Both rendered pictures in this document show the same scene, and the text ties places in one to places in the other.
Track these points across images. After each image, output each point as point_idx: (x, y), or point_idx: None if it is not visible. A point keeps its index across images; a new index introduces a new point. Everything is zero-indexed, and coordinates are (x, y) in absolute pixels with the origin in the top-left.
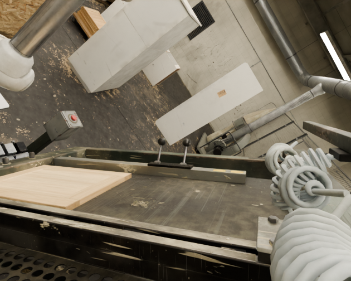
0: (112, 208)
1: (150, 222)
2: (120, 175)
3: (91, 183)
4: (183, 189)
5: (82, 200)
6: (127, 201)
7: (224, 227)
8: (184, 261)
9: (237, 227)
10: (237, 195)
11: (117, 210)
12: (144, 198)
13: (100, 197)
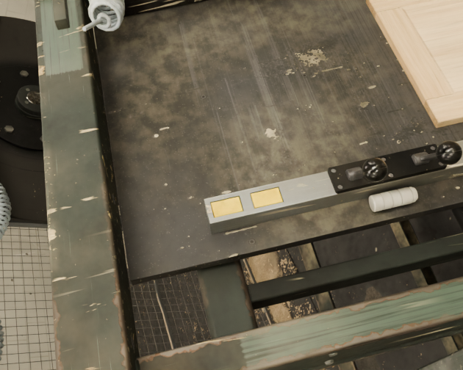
0: (329, 32)
1: (261, 31)
2: (442, 102)
3: (438, 53)
4: (296, 128)
5: (377, 17)
6: (334, 53)
7: (182, 61)
8: None
9: (169, 66)
10: (201, 148)
11: (320, 32)
12: (322, 70)
13: (381, 44)
